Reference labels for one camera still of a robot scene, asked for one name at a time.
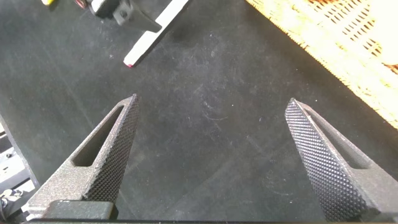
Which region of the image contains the wicker basket with brown handles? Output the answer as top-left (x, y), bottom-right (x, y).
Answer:
top-left (245, 0), bottom-right (398, 130)

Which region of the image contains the white marker with pink cap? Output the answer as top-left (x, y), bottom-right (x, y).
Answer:
top-left (123, 0), bottom-right (190, 68)

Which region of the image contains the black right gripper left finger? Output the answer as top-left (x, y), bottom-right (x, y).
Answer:
top-left (25, 93), bottom-right (140, 222)

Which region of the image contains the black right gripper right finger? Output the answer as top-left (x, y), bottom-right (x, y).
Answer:
top-left (284, 97), bottom-right (398, 223)

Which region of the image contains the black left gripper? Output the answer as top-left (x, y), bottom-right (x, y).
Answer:
top-left (89, 0), bottom-right (163, 34)

